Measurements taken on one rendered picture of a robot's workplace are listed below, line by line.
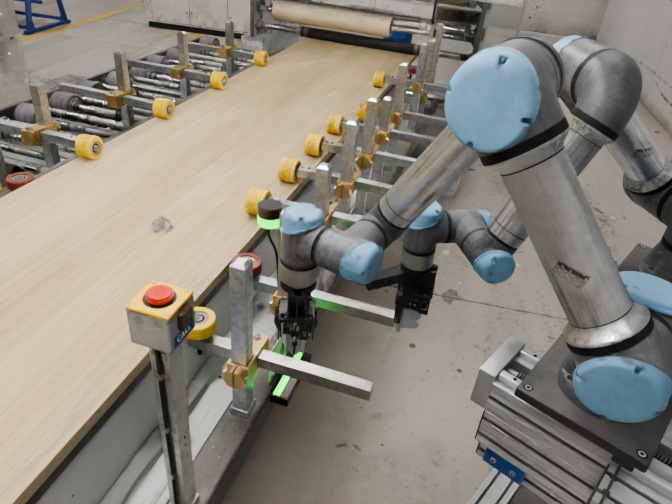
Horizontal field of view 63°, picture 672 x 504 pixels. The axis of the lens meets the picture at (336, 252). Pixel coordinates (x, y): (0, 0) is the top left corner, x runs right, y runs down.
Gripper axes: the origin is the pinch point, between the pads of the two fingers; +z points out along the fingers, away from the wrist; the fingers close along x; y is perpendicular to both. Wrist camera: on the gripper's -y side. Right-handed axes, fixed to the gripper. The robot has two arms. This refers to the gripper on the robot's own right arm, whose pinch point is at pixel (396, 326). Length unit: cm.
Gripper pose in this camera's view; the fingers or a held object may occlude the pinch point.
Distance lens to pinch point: 141.3
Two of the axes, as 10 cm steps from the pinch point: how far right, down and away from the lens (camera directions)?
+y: 9.5, 2.2, -2.2
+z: -0.7, 8.4, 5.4
